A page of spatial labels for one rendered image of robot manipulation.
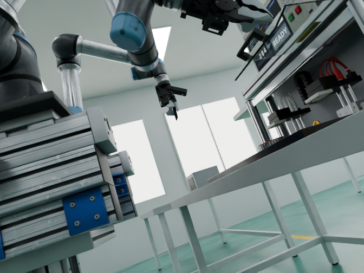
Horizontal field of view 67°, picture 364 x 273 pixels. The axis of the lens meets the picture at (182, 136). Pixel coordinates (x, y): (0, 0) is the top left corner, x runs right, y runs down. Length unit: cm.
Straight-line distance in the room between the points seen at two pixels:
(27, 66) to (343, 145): 72
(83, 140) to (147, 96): 534
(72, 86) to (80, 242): 90
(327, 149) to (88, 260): 513
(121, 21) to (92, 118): 23
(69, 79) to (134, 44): 92
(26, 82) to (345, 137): 70
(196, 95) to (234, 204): 248
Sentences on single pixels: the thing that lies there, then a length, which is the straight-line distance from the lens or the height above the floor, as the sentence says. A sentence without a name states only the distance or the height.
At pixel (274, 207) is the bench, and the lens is 259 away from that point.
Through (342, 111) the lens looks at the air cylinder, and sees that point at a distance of 96.
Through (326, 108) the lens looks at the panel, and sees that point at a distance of 119.
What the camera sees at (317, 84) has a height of 91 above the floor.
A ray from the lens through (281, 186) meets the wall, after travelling 631.
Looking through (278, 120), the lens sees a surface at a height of 88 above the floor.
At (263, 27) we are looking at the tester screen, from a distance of 121.
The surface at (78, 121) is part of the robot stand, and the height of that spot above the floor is 97.
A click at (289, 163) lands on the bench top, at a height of 72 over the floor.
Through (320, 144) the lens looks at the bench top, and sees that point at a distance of 49.
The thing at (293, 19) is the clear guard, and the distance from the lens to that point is 82.
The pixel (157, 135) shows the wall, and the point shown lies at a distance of 567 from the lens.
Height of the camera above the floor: 71
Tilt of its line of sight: 13 degrees up
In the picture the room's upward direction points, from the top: 19 degrees counter-clockwise
